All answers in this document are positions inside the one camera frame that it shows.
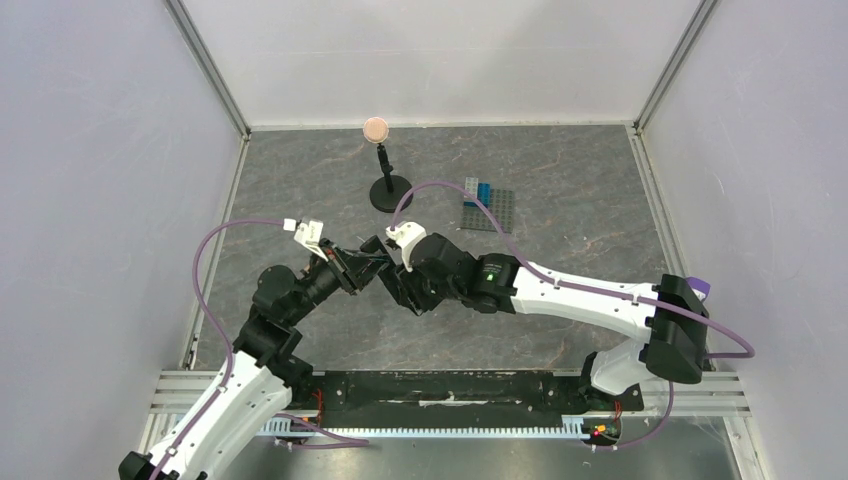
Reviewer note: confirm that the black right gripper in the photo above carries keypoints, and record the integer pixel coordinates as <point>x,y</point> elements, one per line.
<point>403,285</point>

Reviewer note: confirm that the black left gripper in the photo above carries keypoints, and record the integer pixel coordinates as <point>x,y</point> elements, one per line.
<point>353,268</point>

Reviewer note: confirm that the black remote control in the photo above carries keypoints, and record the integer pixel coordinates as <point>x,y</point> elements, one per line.
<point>403,287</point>

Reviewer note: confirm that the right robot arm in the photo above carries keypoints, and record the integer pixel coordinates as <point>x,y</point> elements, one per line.
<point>664,340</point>

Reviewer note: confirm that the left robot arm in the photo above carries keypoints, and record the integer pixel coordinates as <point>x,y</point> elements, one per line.
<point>260,376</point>

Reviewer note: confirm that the black stand with pink disc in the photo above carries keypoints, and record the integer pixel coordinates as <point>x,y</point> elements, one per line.
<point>386,193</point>

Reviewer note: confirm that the light grey lego brick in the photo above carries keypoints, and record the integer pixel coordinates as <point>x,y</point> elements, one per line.
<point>471,185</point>

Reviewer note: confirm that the dark grey lego baseplate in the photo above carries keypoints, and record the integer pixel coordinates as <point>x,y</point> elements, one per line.
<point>501,205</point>

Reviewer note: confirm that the blue lego brick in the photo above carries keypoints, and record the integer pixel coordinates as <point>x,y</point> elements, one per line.
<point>483,193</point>

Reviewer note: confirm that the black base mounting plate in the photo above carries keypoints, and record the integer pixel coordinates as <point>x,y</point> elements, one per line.
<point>431,399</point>

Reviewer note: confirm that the purple box device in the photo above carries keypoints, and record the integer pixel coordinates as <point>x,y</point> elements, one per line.
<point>700,287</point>

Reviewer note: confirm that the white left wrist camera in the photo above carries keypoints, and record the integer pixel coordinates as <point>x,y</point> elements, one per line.
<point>307,233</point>

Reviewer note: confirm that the white cable duct strip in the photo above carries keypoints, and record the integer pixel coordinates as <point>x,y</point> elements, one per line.
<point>571,428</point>

